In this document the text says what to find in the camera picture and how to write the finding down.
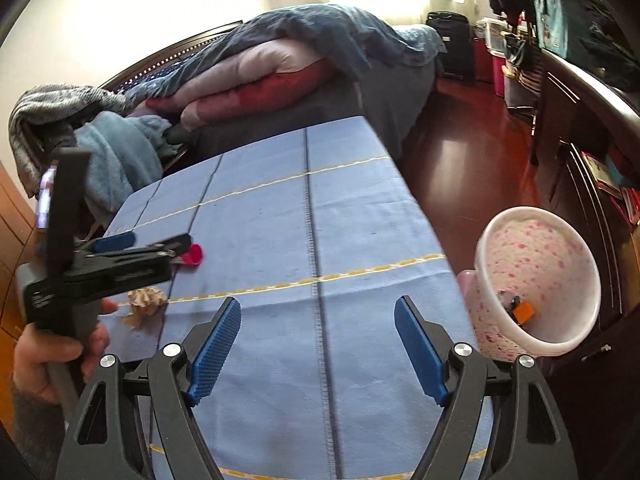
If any white pink speckled trash bin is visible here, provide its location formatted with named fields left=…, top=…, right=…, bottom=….
left=472, top=206, right=602, bottom=361

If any pink and red folded quilt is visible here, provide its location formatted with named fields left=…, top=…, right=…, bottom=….
left=145, top=40, right=346, bottom=133

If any bed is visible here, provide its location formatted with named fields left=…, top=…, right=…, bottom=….
left=190, top=60, right=441, bottom=166

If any person's left hand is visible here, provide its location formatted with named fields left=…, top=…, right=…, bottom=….
left=12, top=299, right=119, bottom=406

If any pink storage box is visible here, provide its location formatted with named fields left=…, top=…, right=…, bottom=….
left=472, top=40, right=506, bottom=96

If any black suitcase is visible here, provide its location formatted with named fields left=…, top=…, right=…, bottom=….
left=426, top=10, right=476, bottom=81

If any blue tablecloth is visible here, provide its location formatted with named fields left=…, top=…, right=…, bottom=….
left=107, top=116, right=496, bottom=480

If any grey fuzzy blanket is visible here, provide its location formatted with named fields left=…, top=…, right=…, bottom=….
left=9, top=85, right=131, bottom=198

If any dark blue duvet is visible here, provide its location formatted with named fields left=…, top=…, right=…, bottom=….
left=115, top=4, right=448, bottom=106

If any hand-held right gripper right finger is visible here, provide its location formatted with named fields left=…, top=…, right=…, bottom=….
left=394, top=295, right=583, bottom=480

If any stack of books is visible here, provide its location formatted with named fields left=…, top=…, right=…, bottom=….
left=585, top=155, right=640, bottom=226

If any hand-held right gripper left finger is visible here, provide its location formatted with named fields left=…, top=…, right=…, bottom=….
left=55, top=297, right=242, bottom=480

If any clear storage box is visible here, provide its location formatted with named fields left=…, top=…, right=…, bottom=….
left=477, top=16, right=511, bottom=58

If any brown wooden wardrobe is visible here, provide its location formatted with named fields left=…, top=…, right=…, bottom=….
left=0, top=160, right=46, bottom=341

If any dark wooden headboard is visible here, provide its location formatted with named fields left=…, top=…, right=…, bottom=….
left=97, top=20, right=246, bottom=93

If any teal hanging bag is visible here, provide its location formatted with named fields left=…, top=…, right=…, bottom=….
left=532, top=0, right=568, bottom=53

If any crumpled brown paper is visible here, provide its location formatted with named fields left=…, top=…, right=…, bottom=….
left=124, top=287, right=166, bottom=328

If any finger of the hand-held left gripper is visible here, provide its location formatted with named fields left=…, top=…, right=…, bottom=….
left=80, top=231, right=137, bottom=256
left=145, top=232, right=194, bottom=261

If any dark wooden cabinet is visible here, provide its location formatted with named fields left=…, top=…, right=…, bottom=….
left=530, top=35, right=640, bottom=361

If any light blue fleece blanket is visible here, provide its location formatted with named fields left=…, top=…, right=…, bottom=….
left=75, top=112, right=176, bottom=226

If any person's left forearm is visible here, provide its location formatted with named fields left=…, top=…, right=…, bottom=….
left=10, top=380, right=76, bottom=480

